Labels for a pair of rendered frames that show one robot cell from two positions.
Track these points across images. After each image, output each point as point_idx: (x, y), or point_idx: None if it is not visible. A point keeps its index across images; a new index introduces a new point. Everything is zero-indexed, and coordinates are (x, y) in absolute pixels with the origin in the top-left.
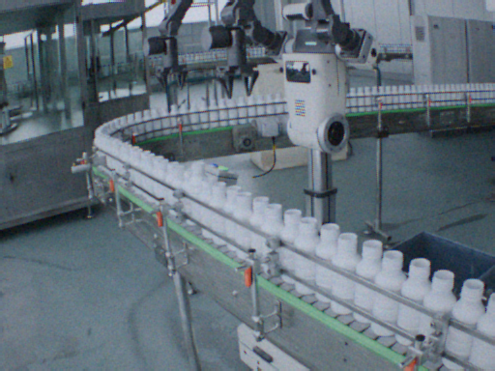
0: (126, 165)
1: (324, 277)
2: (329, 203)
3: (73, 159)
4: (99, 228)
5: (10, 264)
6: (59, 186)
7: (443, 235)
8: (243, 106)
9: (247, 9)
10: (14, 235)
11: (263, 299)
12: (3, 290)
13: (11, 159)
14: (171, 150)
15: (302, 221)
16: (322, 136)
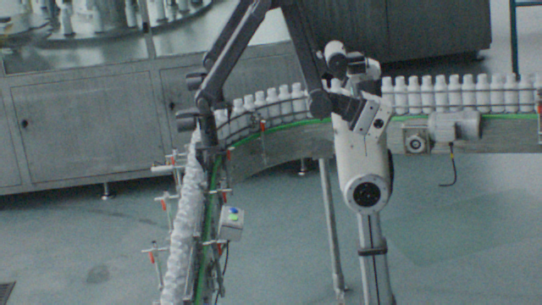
0: (177, 188)
1: None
2: (374, 263)
3: (276, 89)
4: (301, 196)
5: (142, 233)
6: None
7: None
8: (424, 91)
9: (210, 97)
10: (173, 185)
11: None
12: (112, 271)
13: (171, 79)
14: (328, 136)
15: (165, 295)
16: (345, 196)
